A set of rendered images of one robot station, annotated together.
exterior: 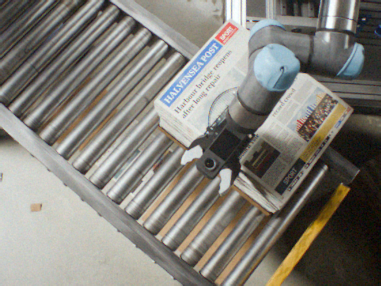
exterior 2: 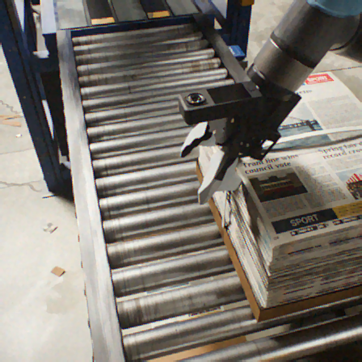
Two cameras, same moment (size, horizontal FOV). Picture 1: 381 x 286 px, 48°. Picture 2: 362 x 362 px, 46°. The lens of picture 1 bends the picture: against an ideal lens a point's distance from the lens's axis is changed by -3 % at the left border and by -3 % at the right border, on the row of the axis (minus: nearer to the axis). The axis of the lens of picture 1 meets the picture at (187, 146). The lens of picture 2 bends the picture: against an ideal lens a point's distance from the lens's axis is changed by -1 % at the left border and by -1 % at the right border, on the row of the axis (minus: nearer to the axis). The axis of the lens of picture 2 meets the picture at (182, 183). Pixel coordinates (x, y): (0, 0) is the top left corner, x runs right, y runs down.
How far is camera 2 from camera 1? 61 cm
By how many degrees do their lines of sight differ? 33
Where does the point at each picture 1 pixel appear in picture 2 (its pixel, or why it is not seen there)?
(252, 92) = (288, 14)
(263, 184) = (260, 209)
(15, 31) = (136, 62)
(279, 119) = (329, 163)
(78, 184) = (82, 176)
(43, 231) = (44, 296)
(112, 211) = (90, 213)
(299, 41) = not seen: outside the picture
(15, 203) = (45, 257)
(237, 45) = (322, 90)
